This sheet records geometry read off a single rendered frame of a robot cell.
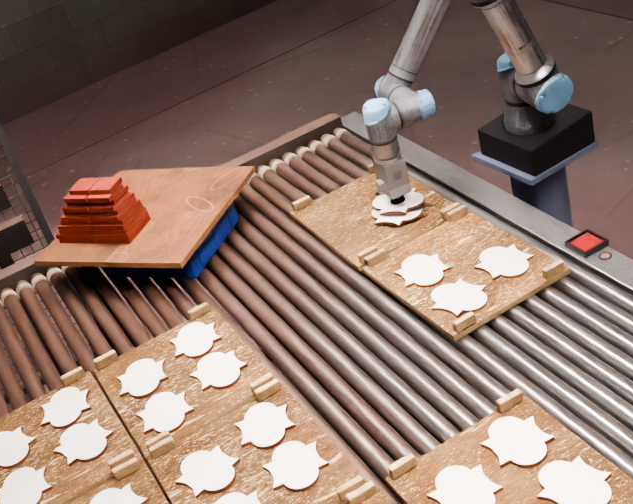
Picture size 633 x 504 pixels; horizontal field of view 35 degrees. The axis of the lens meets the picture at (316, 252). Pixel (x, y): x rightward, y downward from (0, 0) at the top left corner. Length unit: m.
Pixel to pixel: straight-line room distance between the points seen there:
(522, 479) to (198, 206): 1.37
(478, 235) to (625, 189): 1.94
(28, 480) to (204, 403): 0.42
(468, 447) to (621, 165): 2.80
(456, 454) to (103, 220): 1.29
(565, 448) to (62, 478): 1.09
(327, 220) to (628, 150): 2.23
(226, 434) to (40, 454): 0.46
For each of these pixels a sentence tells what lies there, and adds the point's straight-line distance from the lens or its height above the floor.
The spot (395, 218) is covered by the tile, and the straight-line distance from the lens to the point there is 2.75.
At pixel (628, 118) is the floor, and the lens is 5.06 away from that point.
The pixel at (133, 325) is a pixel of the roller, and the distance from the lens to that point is 2.73.
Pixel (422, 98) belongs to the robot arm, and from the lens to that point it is 2.68.
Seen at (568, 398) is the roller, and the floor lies 0.92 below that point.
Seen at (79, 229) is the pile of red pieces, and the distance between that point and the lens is 2.93.
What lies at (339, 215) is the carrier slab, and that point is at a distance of 2.86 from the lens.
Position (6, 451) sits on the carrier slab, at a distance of 2.48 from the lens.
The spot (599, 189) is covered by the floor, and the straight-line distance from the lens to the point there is 4.52.
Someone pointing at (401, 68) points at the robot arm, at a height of 1.30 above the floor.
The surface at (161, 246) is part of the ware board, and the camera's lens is 2.78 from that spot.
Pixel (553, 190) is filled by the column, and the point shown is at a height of 0.76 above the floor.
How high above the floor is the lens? 2.38
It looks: 32 degrees down
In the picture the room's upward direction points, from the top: 17 degrees counter-clockwise
